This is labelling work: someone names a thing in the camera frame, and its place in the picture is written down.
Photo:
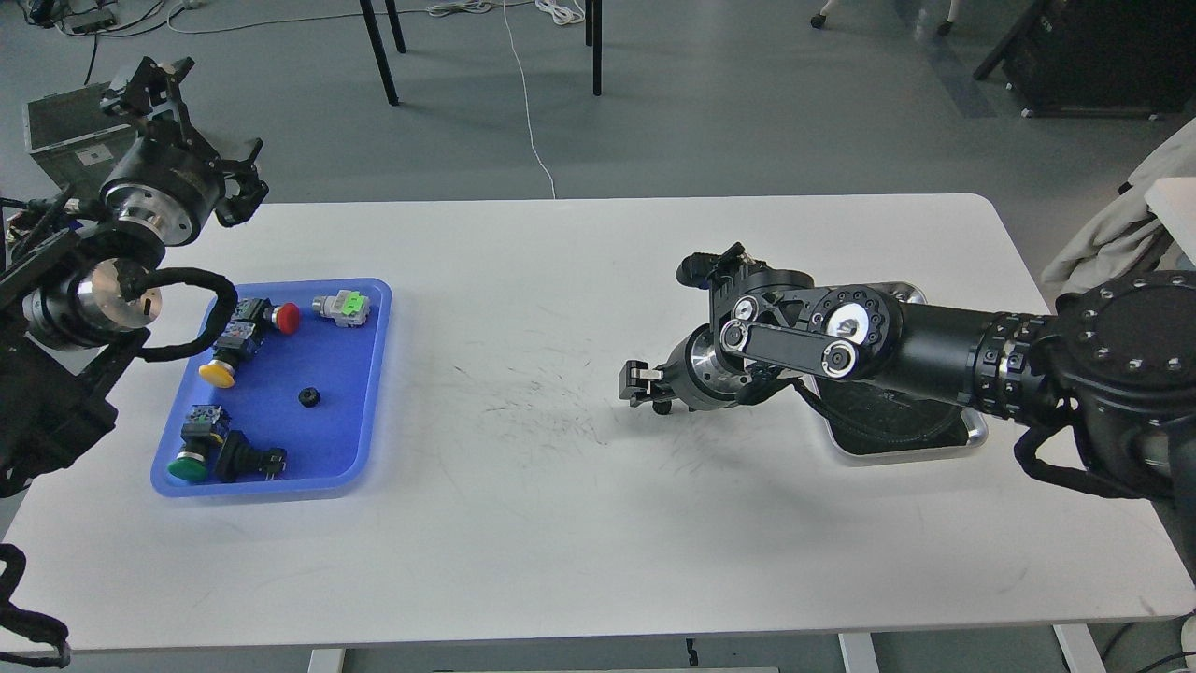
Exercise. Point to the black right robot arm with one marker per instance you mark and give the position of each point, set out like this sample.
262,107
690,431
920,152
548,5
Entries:
1104,386

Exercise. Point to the grey plastic crate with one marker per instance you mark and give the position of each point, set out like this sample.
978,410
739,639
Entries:
68,135

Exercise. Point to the blue plastic tray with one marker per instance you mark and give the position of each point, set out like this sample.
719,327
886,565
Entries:
328,445

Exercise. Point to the silver metal tray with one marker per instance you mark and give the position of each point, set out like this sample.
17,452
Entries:
904,409

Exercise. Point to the red mushroom push button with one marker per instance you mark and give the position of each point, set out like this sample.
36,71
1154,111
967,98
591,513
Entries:
264,315

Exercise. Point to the yellow push button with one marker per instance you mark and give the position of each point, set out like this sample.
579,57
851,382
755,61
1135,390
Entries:
238,344

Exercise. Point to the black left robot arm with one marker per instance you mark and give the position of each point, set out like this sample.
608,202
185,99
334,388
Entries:
83,273

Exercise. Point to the grey connector with green cap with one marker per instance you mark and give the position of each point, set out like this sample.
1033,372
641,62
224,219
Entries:
346,308

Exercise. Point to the black table leg pair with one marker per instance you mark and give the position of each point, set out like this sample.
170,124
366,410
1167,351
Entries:
594,14

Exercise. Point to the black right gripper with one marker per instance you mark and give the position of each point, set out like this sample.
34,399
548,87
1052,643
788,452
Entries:
693,374

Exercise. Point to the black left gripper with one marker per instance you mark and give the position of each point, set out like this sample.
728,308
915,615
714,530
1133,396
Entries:
164,188

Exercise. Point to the black equipment case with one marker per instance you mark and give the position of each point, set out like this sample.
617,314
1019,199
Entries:
1076,59

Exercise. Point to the green push button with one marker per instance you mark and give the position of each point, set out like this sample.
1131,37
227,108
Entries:
204,432

